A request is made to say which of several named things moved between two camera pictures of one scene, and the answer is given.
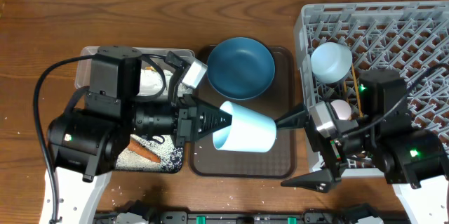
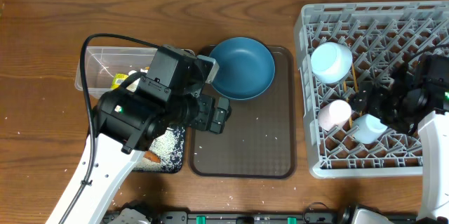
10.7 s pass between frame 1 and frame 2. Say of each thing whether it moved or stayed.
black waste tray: stayed
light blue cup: moved
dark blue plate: stayed
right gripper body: moved
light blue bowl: stayed
